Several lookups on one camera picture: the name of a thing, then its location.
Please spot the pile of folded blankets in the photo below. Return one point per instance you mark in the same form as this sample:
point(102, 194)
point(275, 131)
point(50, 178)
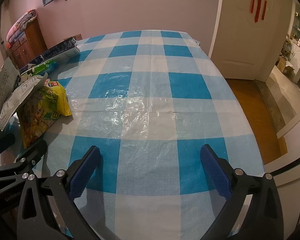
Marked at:
point(20, 25)

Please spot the grey printed plastic bag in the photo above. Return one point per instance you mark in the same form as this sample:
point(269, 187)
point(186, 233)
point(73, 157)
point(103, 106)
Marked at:
point(2, 82)

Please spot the white door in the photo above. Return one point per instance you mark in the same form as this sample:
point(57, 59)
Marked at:
point(240, 30)

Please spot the white printed packet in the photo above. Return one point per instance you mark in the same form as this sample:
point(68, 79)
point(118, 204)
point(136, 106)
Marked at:
point(17, 97)

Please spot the brown wall outlet strip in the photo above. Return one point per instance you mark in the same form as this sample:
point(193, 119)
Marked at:
point(78, 37)

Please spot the white storage shelf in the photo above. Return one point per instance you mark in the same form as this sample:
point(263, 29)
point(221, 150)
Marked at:
point(298, 50)

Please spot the green white packet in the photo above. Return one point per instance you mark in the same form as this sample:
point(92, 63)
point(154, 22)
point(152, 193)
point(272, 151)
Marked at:
point(43, 67)

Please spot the blue checkered plastic tablecloth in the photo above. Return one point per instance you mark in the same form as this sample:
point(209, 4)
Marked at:
point(150, 92)

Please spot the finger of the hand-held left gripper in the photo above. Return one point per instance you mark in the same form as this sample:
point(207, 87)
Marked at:
point(2, 142)
point(33, 152)

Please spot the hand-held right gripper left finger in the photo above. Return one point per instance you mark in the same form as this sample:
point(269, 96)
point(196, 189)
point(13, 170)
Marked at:
point(82, 175)

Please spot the brown wooden cabinet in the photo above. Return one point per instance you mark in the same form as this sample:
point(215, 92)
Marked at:
point(32, 40)

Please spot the red knot door decoration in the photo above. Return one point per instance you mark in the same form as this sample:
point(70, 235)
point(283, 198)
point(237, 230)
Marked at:
point(258, 2)

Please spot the dark blue carton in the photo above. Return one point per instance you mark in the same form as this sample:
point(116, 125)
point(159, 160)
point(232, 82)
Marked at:
point(55, 52)

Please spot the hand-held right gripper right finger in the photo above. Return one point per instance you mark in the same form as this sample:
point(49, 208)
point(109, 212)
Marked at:
point(215, 172)

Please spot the yellow snack bag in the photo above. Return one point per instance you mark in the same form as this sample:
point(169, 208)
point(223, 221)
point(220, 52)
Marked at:
point(45, 105)

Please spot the cardboard box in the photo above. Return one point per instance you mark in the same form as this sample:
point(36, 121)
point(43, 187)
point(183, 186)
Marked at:
point(283, 65)

